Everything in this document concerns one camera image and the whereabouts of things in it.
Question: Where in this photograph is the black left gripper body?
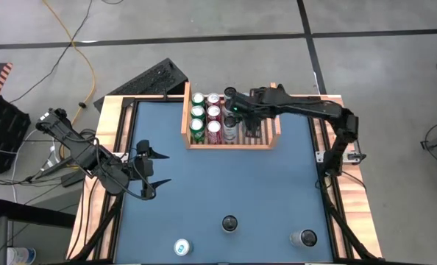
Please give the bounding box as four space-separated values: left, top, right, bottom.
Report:
132 139 157 199

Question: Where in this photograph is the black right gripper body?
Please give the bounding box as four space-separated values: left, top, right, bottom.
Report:
224 83 289 121

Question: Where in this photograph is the green Sprite can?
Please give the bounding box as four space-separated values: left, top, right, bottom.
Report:
190 105 207 121
188 117 207 144
191 91 207 107

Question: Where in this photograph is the red Coca-Cola can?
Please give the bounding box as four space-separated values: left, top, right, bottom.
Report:
206 119 223 145
206 105 223 121
206 92 222 107

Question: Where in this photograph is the silver blue Red Bull can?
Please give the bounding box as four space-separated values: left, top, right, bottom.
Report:
173 238 192 257

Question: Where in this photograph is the white Celsius Tropical Vibe can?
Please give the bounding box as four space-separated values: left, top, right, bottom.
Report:
221 214 239 234

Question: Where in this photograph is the wooden slatted shelf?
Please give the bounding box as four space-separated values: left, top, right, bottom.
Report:
180 81 283 151

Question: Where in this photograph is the black power adapter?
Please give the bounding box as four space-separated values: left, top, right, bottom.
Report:
60 171 85 188

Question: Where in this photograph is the black floor beam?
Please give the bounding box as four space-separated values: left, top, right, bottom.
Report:
0 198 76 229

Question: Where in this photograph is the black plastic crate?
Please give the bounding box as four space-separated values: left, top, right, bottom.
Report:
0 94 32 174

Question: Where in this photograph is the white plastic jug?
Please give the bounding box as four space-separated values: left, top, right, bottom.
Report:
7 247 38 265

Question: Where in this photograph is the yellow extension cable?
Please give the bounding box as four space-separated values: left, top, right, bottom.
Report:
41 0 97 163

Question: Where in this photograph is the black floor cable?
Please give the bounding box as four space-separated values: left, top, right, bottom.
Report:
9 0 94 104

